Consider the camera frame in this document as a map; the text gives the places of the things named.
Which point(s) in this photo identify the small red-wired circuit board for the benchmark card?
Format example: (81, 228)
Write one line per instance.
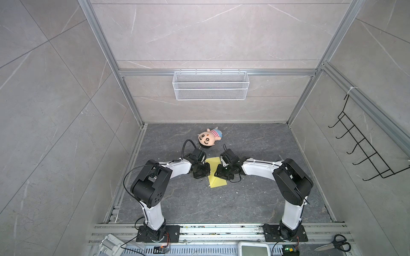
(163, 249)

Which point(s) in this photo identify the plush doll toy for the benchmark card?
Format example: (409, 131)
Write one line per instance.
(209, 137)

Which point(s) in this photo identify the white device bottom left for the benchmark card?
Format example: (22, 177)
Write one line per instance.
(111, 246)

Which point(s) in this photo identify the black wire hook rack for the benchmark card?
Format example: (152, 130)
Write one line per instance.
(363, 145)

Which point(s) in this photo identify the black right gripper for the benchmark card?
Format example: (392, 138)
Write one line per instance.
(219, 170)

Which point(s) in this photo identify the white digital scale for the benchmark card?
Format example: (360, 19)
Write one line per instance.
(253, 249)

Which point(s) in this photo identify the small green circuit board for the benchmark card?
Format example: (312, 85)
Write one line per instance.
(290, 251)

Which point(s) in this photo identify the yellow square paper sheet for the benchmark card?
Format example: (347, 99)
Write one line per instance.
(213, 180)

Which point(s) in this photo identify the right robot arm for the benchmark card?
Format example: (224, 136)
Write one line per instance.
(294, 185)

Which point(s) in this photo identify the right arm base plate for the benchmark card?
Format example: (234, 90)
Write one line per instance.
(281, 233)

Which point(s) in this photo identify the white wire mesh basket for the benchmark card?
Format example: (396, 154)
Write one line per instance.
(210, 85)

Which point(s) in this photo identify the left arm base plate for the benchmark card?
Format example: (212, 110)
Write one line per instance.
(168, 233)

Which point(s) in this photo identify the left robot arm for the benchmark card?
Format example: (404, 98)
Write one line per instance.
(151, 183)

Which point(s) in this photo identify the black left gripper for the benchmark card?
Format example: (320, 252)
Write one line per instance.
(207, 173)

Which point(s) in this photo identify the black handled scissors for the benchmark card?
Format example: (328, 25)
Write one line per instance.
(339, 242)

